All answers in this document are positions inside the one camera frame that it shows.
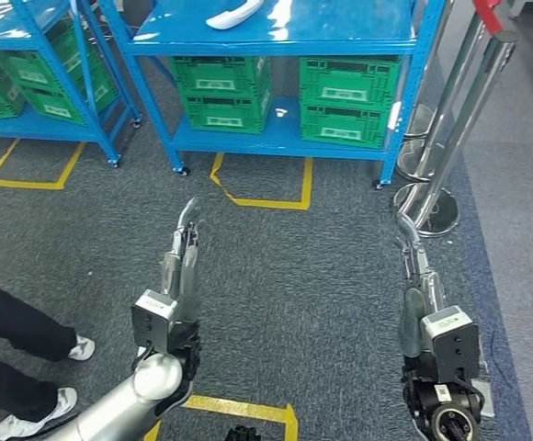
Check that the person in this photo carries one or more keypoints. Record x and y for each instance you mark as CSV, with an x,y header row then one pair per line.
x,y
9,329

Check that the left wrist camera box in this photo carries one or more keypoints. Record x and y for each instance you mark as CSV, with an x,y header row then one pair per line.
x,y
152,322

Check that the blue metal shelf rack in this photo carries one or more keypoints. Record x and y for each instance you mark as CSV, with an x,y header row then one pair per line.
x,y
294,24
32,128

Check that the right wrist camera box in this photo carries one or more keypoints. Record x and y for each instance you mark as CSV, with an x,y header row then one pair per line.
x,y
452,347

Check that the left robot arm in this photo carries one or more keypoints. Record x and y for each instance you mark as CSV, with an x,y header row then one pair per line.
x,y
128,402

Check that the red barrier belt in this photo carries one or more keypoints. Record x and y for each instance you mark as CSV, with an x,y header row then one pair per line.
x,y
487,15

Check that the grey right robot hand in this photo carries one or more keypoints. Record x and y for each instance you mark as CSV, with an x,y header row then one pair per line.
x,y
432,292

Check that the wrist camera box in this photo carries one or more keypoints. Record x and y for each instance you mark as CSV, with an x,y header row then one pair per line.
x,y
152,322
452,347

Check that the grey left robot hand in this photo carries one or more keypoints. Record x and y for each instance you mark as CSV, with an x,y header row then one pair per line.
x,y
187,280

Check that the white curved plastic part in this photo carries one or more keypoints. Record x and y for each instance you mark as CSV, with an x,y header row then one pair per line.
x,y
234,15

